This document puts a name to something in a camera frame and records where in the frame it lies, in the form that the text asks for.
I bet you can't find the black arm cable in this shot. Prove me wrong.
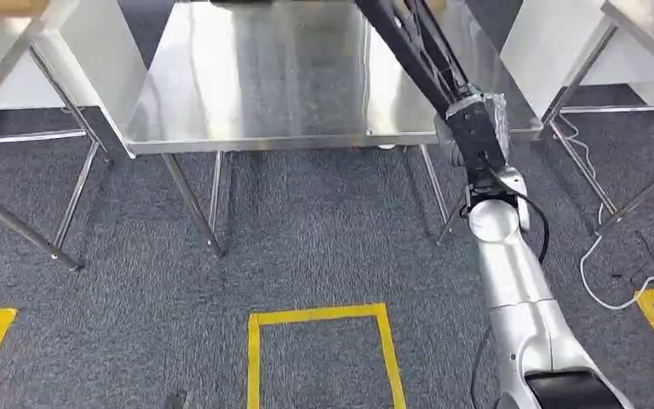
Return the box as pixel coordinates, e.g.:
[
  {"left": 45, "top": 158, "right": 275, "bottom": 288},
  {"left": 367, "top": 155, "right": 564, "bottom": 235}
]
[
  {"left": 513, "top": 190, "right": 552, "bottom": 265},
  {"left": 468, "top": 324, "right": 495, "bottom": 409}
]

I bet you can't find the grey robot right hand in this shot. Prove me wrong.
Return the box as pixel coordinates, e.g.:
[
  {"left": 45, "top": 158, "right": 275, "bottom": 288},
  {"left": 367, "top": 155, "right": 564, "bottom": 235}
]
[{"left": 433, "top": 91, "right": 512, "bottom": 187}]

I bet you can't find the tan wooden box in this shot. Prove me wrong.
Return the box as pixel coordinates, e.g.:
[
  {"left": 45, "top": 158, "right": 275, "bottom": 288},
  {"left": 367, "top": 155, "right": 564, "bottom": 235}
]
[{"left": 0, "top": 0, "right": 50, "bottom": 16}]

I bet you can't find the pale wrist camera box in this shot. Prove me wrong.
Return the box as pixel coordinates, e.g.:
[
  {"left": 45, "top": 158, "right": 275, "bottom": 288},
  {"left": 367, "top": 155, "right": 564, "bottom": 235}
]
[{"left": 493, "top": 164, "right": 532, "bottom": 233}]

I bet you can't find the thin black floor cable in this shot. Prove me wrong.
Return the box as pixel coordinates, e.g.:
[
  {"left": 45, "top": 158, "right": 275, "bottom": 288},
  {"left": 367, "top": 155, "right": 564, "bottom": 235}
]
[{"left": 609, "top": 230, "right": 654, "bottom": 285}]

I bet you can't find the long black frame part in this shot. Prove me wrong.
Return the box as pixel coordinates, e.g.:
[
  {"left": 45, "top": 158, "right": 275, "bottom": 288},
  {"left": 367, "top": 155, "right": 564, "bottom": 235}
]
[{"left": 353, "top": 0, "right": 508, "bottom": 183}]

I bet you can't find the white floor cable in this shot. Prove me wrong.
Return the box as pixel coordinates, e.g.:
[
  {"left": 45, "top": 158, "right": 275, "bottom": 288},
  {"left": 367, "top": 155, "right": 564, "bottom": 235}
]
[{"left": 557, "top": 112, "right": 654, "bottom": 314}]

